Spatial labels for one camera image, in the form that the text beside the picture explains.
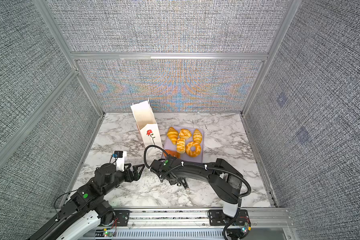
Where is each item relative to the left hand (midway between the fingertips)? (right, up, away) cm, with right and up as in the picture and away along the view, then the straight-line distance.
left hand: (138, 166), depth 75 cm
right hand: (+20, -8, +9) cm, 23 cm away
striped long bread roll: (+21, +8, +21) cm, 31 cm away
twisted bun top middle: (+24, +15, +28) cm, 40 cm away
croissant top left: (+16, +14, +27) cm, 34 cm away
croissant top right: (+33, +13, +26) cm, 44 cm away
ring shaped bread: (+29, +3, +20) cm, 35 cm away
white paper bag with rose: (-1, +22, +23) cm, 32 cm away
